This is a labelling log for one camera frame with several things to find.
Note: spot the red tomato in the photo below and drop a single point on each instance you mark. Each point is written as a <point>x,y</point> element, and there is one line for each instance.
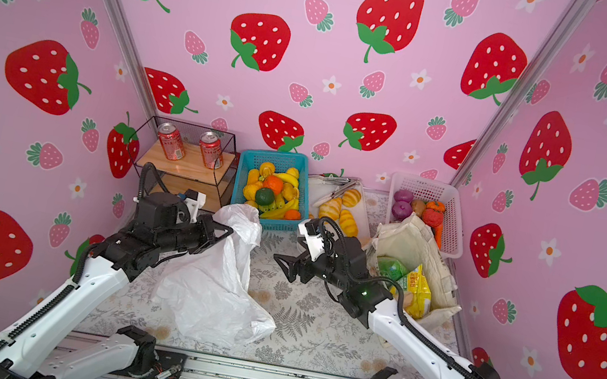
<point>433,218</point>

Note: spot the metal tongs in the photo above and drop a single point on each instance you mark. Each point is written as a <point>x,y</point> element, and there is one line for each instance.
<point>322,184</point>

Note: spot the purple onion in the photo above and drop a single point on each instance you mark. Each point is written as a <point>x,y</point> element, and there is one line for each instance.
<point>403,195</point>
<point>401,210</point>

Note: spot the small orange tangerine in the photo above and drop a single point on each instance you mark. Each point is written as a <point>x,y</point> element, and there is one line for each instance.
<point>292,215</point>

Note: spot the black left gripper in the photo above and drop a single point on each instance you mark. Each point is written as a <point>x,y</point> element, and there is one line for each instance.
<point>205,227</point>

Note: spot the black wire wooden shelf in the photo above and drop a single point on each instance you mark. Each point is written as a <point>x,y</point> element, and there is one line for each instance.
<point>189,173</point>

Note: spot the yellow chips bag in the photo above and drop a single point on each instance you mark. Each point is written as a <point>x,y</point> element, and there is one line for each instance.
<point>418,296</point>

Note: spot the red soda can left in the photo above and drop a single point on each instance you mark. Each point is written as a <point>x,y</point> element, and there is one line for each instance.
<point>171,141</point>

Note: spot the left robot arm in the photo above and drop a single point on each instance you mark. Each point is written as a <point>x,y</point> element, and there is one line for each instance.
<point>165,226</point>

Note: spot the brown potato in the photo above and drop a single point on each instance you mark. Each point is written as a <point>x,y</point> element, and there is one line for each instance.
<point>418,207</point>

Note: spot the beige canvas tote bag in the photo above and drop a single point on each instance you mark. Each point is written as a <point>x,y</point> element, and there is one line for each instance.
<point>413,244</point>

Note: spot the purple onion front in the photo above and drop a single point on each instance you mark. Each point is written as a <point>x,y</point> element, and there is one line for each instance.
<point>401,210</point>

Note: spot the white plastic bag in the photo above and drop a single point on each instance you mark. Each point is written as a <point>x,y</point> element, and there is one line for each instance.
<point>207,294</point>

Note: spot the yellow striped bread roll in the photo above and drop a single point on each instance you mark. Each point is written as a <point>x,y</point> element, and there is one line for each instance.
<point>348,224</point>

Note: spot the teal plastic basket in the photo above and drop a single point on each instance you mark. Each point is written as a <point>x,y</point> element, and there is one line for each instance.
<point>256,166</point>

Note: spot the red soda can right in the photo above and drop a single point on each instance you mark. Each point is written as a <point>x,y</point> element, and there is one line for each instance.
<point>211,150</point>

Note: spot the small striped bread roll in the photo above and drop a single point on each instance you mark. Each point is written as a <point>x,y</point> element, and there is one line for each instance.
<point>351,198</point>

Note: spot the long striped bread loaf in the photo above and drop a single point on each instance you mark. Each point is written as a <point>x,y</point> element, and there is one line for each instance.
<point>331,209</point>

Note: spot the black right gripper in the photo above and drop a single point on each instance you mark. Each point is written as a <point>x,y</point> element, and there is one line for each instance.
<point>304,260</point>

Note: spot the green chips bag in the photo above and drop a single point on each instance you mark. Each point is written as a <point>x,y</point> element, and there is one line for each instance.
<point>391,268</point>

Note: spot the purple onion back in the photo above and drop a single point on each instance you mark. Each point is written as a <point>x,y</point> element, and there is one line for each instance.
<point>403,195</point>

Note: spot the red soda can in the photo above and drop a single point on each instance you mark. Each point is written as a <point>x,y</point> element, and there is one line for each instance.
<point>171,141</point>
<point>211,150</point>

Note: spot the orange carrot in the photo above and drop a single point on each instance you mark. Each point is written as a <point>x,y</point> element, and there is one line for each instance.
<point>438,232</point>

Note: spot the white plastic basket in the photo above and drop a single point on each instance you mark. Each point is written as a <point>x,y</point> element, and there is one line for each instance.
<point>429,190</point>

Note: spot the green avocado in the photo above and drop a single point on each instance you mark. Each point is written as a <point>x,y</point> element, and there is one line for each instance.
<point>265,197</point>

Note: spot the white plastic tray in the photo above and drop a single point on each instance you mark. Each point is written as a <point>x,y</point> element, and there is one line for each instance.
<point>359,212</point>

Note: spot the orange fruit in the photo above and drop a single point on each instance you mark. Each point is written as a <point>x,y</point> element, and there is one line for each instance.
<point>274,184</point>

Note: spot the yellow lemon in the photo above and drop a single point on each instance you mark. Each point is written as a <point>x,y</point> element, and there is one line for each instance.
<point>250,191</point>

